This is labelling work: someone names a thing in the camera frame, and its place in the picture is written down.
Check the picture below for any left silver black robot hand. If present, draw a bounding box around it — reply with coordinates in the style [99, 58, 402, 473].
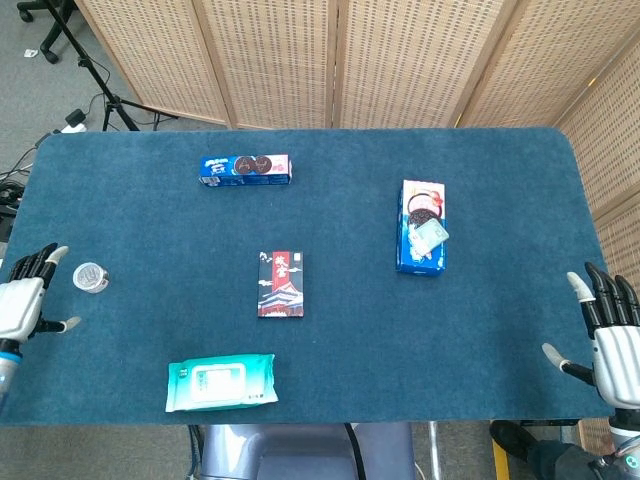
[0, 243, 82, 346]

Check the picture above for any small pale green packet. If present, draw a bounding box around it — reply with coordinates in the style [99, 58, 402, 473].
[411, 219, 451, 257]

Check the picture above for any green wet wipes pack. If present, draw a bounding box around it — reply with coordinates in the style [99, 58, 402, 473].
[164, 353, 280, 414]

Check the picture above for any dark palace print box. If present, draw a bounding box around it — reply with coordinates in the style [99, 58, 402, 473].
[256, 250, 305, 320]

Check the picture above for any white table leg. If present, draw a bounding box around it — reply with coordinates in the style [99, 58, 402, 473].
[426, 422, 442, 480]

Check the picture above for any black tripod stand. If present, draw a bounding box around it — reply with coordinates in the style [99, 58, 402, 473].
[42, 0, 180, 133]

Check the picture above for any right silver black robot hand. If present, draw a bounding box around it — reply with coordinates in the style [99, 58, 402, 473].
[542, 262, 640, 411]

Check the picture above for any wide blue pink Oreo box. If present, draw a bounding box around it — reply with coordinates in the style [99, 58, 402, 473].
[395, 179, 448, 276]

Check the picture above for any slim blue Oreo box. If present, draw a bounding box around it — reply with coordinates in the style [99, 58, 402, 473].
[199, 153, 293, 188]

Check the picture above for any black shoe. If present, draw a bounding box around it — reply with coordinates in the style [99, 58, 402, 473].
[489, 419, 540, 465]

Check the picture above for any grey-blue robot torso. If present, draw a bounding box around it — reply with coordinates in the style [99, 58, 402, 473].
[198, 423, 417, 480]

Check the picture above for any clear plastic packaged item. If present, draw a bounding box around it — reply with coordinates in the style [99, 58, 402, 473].
[72, 261, 111, 297]

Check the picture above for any black torso cable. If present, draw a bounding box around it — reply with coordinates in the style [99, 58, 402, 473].
[343, 423, 365, 480]

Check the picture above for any black office chair base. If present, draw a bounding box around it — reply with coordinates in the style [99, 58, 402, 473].
[16, 0, 77, 65]

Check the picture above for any woven wooden folding screen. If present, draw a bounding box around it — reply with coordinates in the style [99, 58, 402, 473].
[74, 0, 640, 480]

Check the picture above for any black floor cables bundle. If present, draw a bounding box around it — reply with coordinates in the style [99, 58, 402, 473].
[0, 133, 46, 241]

